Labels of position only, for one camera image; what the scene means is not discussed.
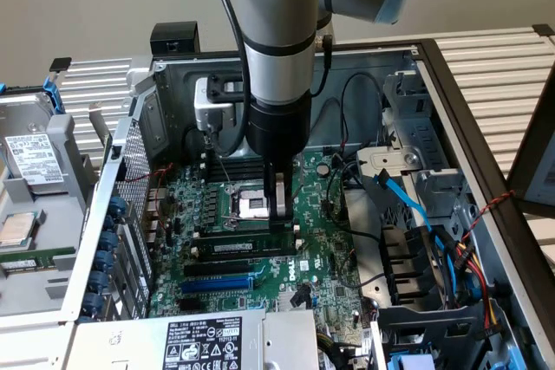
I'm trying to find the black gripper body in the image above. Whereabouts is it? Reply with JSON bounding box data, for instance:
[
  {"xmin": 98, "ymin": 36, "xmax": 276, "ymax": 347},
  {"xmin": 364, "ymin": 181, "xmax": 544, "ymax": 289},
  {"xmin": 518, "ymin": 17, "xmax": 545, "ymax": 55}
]
[{"xmin": 245, "ymin": 96, "xmax": 311, "ymax": 164}]

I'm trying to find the green RAM stick white label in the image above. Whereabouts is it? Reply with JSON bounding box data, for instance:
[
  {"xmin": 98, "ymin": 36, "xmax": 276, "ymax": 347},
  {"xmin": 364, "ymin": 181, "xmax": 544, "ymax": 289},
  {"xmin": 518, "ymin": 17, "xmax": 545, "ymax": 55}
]
[
  {"xmin": 192, "ymin": 230, "xmax": 300, "ymax": 258},
  {"xmin": 0, "ymin": 247, "xmax": 76, "ymax": 275}
]

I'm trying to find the green Dell motherboard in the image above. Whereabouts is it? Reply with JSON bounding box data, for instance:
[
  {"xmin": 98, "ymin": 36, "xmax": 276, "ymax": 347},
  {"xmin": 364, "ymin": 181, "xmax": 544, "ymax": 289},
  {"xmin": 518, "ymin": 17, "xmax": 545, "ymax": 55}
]
[{"xmin": 148, "ymin": 149, "xmax": 375, "ymax": 341}]

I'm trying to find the CPU socket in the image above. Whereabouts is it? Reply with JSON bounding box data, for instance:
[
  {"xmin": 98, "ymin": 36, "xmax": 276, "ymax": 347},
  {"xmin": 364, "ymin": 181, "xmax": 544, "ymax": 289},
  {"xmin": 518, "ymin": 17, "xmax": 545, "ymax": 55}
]
[{"xmin": 223, "ymin": 182, "xmax": 272, "ymax": 226}]

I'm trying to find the thin metal locking lever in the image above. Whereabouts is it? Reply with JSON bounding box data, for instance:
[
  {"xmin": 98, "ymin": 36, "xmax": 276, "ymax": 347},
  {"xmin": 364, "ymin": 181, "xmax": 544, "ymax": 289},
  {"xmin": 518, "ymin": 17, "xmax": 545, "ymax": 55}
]
[{"xmin": 212, "ymin": 151, "xmax": 234, "ymax": 185}]

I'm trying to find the black board connector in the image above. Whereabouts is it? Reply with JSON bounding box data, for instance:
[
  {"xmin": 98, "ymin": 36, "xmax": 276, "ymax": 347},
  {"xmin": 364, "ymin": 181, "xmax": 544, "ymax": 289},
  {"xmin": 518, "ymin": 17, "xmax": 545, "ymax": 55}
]
[{"xmin": 289, "ymin": 285, "xmax": 310, "ymax": 308}]

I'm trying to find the silver chipset heat sink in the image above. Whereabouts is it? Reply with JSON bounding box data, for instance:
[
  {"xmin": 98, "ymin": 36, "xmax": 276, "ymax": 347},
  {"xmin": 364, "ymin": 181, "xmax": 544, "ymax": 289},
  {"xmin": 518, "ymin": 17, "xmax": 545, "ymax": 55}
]
[{"xmin": 276, "ymin": 290, "xmax": 314, "ymax": 313}]

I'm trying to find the long black expansion slot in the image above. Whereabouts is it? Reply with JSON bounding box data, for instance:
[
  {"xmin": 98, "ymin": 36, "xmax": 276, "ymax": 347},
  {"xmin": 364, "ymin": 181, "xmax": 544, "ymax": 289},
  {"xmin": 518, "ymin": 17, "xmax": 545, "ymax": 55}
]
[{"xmin": 183, "ymin": 258, "xmax": 253, "ymax": 279}]

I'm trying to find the blue expansion slot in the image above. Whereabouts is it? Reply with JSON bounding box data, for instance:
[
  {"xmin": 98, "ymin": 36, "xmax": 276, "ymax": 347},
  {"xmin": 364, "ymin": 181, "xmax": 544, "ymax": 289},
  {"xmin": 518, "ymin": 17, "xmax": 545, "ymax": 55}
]
[{"xmin": 180, "ymin": 276, "xmax": 256, "ymax": 296}]

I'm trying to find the silver disk bay plate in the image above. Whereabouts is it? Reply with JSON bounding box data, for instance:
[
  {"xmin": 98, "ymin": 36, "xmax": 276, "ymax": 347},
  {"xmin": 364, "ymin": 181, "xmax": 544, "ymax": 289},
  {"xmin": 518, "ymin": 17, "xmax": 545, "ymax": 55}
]
[{"xmin": 355, "ymin": 146, "xmax": 425, "ymax": 177}]

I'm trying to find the short black expansion slot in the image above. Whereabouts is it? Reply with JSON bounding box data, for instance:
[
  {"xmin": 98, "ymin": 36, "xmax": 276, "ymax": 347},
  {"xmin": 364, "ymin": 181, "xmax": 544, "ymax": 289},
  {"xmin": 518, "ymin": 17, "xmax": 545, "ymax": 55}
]
[{"xmin": 177, "ymin": 297, "xmax": 204, "ymax": 313}]

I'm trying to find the black fan shroud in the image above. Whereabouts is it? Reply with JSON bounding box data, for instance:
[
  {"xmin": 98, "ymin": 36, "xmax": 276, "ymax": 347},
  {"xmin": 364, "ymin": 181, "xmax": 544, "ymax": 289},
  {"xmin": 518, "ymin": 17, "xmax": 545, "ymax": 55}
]
[{"xmin": 378, "ymin": 223, "xmax": 454, "ymax": 307}]

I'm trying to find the silver rear port block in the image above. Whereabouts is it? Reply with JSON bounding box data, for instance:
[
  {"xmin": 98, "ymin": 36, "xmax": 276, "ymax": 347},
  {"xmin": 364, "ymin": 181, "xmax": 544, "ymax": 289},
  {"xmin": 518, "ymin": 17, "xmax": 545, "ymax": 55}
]
[{"xmin": 144, "ymin": 187, "xmax": 169, "ymax": 244}]

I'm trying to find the open grey PC case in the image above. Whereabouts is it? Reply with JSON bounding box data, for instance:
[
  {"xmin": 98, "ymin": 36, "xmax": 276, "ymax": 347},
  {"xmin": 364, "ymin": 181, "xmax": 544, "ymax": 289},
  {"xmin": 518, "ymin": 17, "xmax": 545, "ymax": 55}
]
[{"xmin": 58, "ymin": 38, "xmax": 555, "ymax": 370}]

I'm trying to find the black plastic box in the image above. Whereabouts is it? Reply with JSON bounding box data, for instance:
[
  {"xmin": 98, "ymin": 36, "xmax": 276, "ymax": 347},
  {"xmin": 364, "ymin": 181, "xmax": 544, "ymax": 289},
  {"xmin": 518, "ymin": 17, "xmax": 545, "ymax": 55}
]
[{"xmin": 149, "ymin": 21, "xmax": 202, "ymax": 58}]

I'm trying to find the grey metal disk bay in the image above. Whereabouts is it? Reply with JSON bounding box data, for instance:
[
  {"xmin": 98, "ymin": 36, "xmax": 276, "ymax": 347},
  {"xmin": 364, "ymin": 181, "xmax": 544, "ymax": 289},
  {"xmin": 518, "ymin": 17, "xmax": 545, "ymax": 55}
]
[{"xmin": 355, "ymin": 69, "xmax": 476, "ymax": 232}]

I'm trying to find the dark blue slot clip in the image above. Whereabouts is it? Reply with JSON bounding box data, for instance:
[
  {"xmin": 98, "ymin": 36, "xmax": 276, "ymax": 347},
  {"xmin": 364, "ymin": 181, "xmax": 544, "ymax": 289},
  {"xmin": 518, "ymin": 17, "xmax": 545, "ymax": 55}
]
[
  {"xmin": 83, "ymin": 291, "xmax": 106, "ymax": 317},
  {"xmin": 89, "ymin": 269, "xmax": 112, "ymax": 294},
  {"xmin": 99, "ymin": 230, "xmax": 121, "ymax": 253},
  {"xmin": 95, "ymin": 250, "xmax": 116, "ymax": 272},
  {"xmin": 109, "ymin": 194, "xmax": 131, "ymax": 218}
]

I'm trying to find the grey lower drive cage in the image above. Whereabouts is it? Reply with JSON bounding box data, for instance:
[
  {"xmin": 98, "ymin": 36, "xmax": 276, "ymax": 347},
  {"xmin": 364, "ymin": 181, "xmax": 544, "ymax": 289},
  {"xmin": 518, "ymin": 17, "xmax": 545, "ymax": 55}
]
[{"xmin": 370, "ymin": 303, "xmax": 528, "ymax": 370}]

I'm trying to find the silver power supply unit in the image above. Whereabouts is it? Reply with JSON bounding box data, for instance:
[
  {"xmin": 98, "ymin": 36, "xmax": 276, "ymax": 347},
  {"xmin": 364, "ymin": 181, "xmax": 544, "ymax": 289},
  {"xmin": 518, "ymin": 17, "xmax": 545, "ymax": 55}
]
[{"xmin": 64, "ymin": 308, "xmax": 321, "ymax": 370}]

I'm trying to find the grey parts rack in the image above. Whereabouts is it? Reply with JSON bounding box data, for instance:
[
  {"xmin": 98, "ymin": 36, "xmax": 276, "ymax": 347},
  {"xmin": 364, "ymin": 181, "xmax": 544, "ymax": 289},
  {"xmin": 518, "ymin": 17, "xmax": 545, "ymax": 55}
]
[{"xmin": 0, "ymin": 113, "xmax": 101, "ymax": 323}]

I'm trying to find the silver hard disk white label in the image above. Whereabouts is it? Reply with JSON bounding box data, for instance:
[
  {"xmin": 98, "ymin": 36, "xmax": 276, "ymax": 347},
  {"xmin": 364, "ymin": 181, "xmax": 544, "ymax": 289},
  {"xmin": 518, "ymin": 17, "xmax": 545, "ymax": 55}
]
[{"xmin": 0, "ymin": 93, "xmax": 67, "ymax": 194}]

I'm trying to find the dark framed side panel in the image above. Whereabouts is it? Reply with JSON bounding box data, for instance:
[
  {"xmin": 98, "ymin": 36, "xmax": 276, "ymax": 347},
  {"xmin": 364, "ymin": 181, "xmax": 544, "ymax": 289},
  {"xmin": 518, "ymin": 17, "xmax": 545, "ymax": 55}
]
[{"xmin": 505, "ymin": 67, "xmax": 555, "ymax": 217}]

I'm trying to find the silver CPU chip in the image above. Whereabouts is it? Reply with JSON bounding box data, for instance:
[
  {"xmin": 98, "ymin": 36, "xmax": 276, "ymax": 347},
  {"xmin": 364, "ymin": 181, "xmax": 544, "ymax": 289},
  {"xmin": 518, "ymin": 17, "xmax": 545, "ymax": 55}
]
[{"xmin": 0, "ymin": 211, "xmax": 39, "ymax": 250}]

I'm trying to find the black wire over board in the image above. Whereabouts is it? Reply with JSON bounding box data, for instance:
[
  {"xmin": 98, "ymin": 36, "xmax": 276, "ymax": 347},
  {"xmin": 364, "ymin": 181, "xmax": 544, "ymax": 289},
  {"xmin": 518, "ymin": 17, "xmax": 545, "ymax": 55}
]
[{"xmin": 325, "ymin": 160, "xmax": 350, "ymax": 220}]

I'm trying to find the thin red black wire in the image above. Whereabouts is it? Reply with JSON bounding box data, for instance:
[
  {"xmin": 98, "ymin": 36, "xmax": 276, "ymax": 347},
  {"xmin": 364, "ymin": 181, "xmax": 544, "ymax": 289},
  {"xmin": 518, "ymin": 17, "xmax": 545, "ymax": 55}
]
[{"xmin": 339, "ymin": 99, "xmax": 348, "ymax": 148}]

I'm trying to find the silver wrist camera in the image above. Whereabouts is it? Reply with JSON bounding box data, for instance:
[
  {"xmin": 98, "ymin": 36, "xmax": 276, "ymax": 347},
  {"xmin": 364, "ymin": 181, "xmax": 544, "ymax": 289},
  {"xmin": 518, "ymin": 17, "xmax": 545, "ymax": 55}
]
[{"xmin": 193, "ymin": 76, "xmax": 238, "ymax": 132}]

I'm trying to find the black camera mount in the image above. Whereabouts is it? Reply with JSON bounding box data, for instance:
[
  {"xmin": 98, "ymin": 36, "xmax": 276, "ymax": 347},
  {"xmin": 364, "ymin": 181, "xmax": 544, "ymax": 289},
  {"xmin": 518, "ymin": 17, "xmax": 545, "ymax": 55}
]
[{"xmin": 206, "ymin": 74, "xmax": 246, "ymax": 105}]

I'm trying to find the black looped front wire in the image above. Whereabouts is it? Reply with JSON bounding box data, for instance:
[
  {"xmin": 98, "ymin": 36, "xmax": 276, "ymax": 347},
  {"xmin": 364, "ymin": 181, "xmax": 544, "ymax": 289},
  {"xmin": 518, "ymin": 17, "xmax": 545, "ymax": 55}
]
[{"xmin": 336, "ymin": 248, "xmax": 385, "ymax": 289}]

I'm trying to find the black wire under bay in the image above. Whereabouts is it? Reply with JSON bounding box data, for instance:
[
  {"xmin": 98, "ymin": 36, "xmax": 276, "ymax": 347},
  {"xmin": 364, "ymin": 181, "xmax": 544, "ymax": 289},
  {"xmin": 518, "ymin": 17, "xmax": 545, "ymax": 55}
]
[{"xmin": 346, "ymin": 226, "xmax": 383, "ymax": 242}]

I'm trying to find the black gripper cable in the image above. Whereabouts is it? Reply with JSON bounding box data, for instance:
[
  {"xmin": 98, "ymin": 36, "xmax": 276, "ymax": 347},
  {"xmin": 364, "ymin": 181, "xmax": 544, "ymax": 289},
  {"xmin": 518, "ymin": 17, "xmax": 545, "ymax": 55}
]
[{"xmin": 309, "ymin": 33, "xmax": 335, "ymax": 98}]

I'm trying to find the short black looped wire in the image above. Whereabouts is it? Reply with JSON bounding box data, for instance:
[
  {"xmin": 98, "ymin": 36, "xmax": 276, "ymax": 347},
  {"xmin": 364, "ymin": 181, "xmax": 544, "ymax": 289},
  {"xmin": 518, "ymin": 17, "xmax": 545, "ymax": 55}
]
[{"xmin": 181, "ymin": 125, "xmax": 209, "ymax": 155}]

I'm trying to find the tall black arched wire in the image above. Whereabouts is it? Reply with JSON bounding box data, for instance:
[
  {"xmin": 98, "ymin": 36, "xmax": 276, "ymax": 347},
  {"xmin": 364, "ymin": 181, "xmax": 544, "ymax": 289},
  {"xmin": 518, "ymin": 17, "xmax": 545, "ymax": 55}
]
[{"xmin": 340, "ymin": 71, "xmax": 385, "ymax": 148}]

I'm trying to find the blue flat SATA wire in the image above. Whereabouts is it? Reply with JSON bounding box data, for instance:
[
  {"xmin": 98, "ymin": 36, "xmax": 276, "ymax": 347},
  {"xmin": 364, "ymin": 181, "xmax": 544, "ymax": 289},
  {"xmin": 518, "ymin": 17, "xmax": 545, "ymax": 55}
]
[{"xmin": 373, "ymin": 168, "xmax": 434, "ymax": 232}]

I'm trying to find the graphics card metal bracket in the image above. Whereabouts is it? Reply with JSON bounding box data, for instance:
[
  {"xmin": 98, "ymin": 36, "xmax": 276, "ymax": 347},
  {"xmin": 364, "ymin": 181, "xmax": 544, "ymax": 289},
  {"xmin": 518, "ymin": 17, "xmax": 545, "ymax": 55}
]
[{"xmin": 86, "ymin": 103, "xmax": 114, "ymax": 161}]

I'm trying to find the red yellow power wire bundle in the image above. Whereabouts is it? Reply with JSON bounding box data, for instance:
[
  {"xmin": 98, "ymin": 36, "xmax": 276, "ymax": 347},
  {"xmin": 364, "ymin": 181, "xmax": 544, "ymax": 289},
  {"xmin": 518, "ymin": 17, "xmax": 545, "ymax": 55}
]
[{"xmin": 448, "ymin": 237, "xmax": 506, "ymax": 339}]

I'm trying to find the red black twisted wire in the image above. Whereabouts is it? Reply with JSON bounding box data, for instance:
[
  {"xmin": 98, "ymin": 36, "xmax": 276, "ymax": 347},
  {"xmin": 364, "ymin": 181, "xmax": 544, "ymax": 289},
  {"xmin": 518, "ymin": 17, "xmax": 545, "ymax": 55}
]
[{"xmin": 460, "ymin": 190, "xmax": 517, "ymax": 243}]

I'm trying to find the blue disk bracket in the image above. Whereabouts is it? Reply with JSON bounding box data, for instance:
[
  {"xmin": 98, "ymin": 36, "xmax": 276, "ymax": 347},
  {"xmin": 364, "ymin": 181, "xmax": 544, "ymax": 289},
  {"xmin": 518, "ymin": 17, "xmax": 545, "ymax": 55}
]
[{"xmin": 0, "ymin": 77, "xmax": 66, "ymax": 116}]

